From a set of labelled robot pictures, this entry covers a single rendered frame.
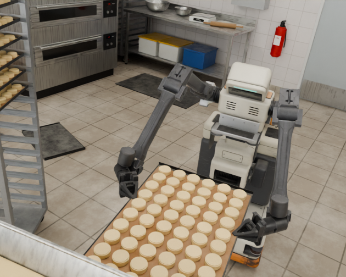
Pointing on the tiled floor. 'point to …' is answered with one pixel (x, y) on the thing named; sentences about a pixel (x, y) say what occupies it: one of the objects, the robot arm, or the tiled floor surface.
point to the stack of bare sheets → (56, 141)
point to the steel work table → (248, 26)
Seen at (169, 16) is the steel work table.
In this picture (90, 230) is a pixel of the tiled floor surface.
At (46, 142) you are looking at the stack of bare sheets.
